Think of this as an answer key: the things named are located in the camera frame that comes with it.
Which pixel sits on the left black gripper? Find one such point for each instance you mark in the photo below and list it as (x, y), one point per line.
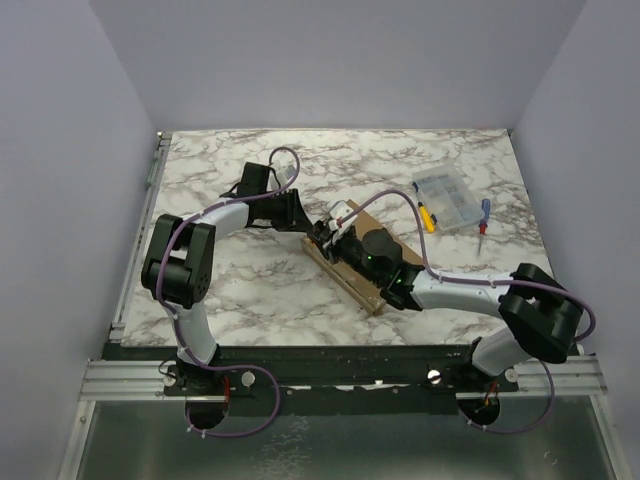
(293, 218)

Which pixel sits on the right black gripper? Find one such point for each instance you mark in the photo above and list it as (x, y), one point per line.
(330, 243)

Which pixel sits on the brown cardboard express box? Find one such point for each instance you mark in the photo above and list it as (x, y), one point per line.
(368, 262)

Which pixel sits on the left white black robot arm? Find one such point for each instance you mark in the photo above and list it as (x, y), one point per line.
(178, 266)

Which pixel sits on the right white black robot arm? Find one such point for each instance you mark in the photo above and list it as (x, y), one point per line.
(540, 319)

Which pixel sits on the clear plastic parts box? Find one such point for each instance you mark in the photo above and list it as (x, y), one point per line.
(446, 197)

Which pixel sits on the yellow screwdriver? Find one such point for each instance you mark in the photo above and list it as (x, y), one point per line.
(428, 219)

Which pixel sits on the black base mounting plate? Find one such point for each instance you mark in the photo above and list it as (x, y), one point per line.
(255, 399)

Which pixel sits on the blue red screwdriver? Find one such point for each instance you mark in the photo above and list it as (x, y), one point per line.
(483, 224)

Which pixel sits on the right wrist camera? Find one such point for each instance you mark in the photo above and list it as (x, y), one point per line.
(341, 217)

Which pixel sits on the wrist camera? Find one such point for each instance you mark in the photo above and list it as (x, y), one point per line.
(284, 172)
(341, 217)

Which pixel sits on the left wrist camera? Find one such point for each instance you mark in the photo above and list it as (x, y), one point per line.
(284, 172)

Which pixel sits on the aluminium frame rail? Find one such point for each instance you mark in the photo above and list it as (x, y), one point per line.
(150, 372)

